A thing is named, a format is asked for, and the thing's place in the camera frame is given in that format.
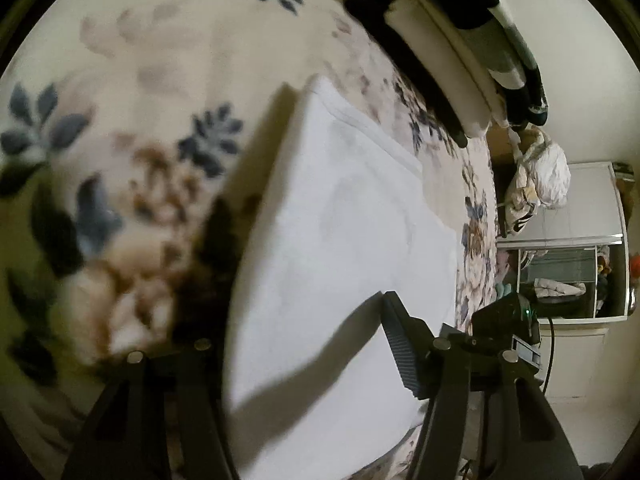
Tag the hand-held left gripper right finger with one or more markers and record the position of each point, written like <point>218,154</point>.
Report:
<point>400,345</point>

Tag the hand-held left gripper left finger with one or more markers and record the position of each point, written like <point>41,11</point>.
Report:
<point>195,400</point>

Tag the white T-shirt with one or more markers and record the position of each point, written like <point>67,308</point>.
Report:
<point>340,260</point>

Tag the stack of folded clothes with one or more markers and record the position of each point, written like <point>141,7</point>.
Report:
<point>490,25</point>

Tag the teal folded cloth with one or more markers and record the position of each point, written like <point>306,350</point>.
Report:
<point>504,291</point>

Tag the pink folded cloth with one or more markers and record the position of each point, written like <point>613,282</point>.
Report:
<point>507,265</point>

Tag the white puffy jacket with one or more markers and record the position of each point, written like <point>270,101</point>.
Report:
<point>555,289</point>

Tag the white wardrobe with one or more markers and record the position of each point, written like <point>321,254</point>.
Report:
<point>575,210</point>

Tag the pile of white bedding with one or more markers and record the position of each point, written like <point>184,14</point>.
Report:
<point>545,175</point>

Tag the large cardboard box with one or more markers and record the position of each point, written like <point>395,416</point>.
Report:
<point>500,155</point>

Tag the cream folded garment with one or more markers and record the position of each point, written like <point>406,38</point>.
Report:
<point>450,70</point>

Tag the black folded garment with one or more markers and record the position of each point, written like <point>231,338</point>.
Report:
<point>400,60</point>

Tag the floral bed sheet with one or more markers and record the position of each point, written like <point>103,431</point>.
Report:
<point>150,60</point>

